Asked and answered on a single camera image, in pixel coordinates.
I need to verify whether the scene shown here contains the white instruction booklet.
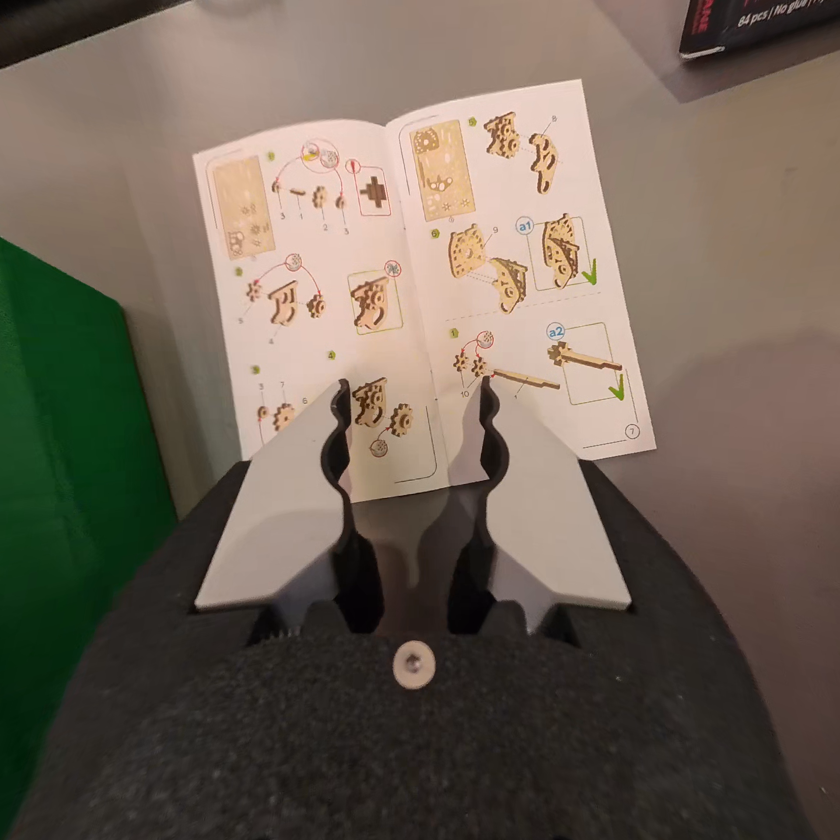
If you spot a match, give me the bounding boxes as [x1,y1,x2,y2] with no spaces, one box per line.
[192,79,658,503]

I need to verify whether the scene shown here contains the black cardboard box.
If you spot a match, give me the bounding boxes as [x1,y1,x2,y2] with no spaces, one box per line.
[678,0,840,62]

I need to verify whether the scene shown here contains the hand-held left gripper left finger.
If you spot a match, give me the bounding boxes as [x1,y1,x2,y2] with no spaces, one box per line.
[194,378,385,634]

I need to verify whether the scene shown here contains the green plastic bin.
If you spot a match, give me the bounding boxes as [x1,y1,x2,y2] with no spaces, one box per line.
[0,236,178,723]

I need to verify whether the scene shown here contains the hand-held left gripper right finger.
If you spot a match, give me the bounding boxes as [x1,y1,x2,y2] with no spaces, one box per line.
[448,378,633,636]

